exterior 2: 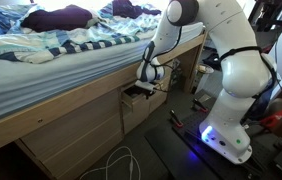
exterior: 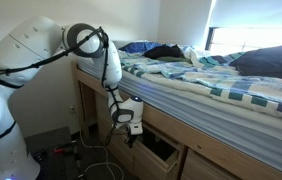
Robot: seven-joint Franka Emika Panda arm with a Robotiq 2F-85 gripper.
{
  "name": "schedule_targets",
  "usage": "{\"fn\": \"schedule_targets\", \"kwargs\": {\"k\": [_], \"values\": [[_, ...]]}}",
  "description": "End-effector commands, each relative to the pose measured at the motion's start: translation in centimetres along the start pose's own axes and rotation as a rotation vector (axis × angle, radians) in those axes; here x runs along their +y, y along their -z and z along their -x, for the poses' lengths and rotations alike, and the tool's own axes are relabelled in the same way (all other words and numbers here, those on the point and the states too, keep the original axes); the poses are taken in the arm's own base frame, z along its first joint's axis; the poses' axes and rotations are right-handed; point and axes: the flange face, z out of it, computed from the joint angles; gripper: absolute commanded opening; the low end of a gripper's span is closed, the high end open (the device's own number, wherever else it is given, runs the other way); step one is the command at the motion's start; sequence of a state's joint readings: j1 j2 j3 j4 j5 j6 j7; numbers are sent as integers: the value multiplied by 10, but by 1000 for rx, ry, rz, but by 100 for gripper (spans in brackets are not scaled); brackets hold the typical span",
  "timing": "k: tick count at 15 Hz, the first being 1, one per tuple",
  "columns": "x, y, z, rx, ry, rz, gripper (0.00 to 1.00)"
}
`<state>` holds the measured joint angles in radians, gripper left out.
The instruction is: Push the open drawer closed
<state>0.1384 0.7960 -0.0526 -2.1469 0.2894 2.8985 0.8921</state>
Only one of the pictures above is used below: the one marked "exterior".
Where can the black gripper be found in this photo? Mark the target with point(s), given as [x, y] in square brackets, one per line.
[131, 137]

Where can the wooden drawer with clothes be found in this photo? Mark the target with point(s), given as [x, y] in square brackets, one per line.
[147, 163]

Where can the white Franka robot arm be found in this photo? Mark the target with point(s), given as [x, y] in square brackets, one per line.
[31, 43]

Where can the wide wooden drawer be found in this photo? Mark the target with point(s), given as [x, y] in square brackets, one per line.
[201, 168]

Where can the red clamp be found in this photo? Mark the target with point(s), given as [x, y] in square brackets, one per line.
[61, 150]

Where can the bed with striped bedding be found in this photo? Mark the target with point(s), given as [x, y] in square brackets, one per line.
[197, 116]

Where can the dark green garment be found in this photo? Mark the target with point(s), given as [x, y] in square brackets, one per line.
[174, 59]

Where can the blue pillow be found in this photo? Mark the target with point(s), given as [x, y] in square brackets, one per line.
[137, 46]

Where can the black crumpled garment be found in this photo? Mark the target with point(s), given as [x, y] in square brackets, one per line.
[164, 51]

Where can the blue striped duvet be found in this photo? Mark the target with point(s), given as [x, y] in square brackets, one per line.
[214, 80]

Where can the bright window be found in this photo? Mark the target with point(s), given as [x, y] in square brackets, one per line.
[247, 38]

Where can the dark pillow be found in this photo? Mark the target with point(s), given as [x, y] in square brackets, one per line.
[267, 63]

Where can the white window blind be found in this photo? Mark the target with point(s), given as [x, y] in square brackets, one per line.
[254, 13]

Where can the white wall outlet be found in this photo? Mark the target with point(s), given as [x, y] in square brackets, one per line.
[72, 109]

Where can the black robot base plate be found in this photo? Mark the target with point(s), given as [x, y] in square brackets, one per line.
[47, 143]

